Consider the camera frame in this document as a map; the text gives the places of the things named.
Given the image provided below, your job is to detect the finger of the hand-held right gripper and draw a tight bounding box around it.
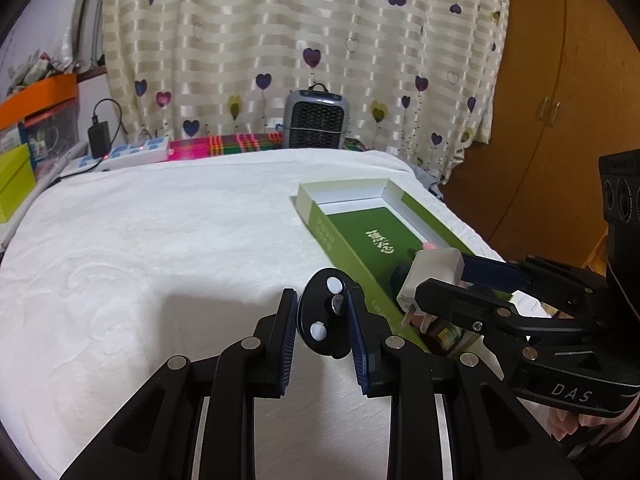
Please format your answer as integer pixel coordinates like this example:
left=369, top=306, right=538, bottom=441
left=459, top=252, right=611, bottom=321
left=414, top=278, right=582, bottom=347

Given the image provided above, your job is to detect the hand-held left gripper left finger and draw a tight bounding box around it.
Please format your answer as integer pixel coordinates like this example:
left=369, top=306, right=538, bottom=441
left=60, top=287, right=297, bottom=480

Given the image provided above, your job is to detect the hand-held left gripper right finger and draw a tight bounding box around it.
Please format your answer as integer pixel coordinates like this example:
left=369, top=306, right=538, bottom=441
left=347, top=286, right=583, bottom=480

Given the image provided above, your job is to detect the brown medicine bottle red cap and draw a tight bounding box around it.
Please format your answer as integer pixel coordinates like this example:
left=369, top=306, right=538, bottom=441
left=420, top=317, right=466, bottom=356

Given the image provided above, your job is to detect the black round disc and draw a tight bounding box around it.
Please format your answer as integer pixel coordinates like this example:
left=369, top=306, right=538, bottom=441
left=296, top=268, right=363, bottom=359

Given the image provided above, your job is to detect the white charger plug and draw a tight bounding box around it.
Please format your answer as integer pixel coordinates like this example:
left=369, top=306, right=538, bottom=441
left=396, top=248, right=463, bottom=328

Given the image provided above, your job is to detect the green cardboard box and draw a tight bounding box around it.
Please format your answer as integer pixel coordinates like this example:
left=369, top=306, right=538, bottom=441
left=293, top=177, right=551, bottom=361

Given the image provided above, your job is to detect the person's right hand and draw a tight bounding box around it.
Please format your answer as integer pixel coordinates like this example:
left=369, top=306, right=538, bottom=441
left=546, top=402, right=631, bottom=443

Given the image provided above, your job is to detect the brown wooden wardrobe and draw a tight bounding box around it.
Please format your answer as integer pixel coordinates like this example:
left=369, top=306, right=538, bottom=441
left=442, top=0, right=640, bottom=266

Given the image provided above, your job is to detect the pink plaid cloth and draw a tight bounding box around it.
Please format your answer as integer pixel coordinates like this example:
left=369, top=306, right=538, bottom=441
left=167, top=132, right=368, bottom=161

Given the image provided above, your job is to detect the grey small fan heater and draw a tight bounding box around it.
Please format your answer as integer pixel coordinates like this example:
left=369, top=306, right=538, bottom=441
left=283, top=83, right=349, bottom=150

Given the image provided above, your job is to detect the white and blue power strip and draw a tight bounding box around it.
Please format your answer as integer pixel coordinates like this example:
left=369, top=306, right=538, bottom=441
left=60, top=136, right=171, bottom=178

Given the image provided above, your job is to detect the black power adapter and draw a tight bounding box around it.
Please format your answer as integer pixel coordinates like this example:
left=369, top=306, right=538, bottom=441
left=88, top=121, right=112, bottom=158

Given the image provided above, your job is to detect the lime green box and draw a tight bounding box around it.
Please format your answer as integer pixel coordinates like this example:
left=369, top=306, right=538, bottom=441
left=0, top=143, right=37, bottom=223

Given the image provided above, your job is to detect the striped curtain with hearts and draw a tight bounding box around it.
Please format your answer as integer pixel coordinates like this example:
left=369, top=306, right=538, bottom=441
left=100, top=0, right=511, bottom=181

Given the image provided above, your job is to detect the clear bin with orange lid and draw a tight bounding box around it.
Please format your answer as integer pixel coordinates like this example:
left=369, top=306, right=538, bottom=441
left=0, top=74, right=81, bottom=161

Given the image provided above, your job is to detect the pile of paper packets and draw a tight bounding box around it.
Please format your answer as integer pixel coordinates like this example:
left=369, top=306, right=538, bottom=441
left=7, top=51, right=76, bottom=93

